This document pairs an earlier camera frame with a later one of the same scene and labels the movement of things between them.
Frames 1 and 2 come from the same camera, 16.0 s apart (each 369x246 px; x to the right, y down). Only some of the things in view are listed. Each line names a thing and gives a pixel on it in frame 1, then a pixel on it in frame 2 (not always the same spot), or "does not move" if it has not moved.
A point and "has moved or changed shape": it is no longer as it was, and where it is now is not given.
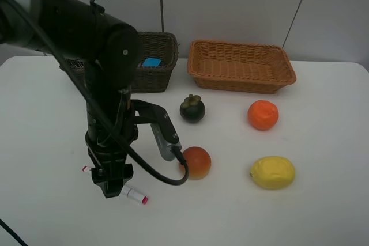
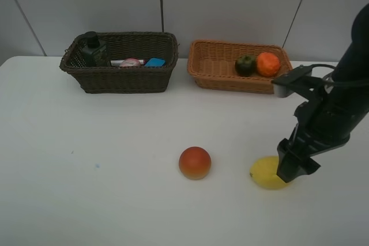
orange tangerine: (263, 114) to (268, 64)
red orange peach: (199, 162) does not move
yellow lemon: (273, 172) does not move
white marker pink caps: (128, 192) has moved or changed shape
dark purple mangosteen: (192, 109) to (245, 65)
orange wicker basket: (249, 67) does not move
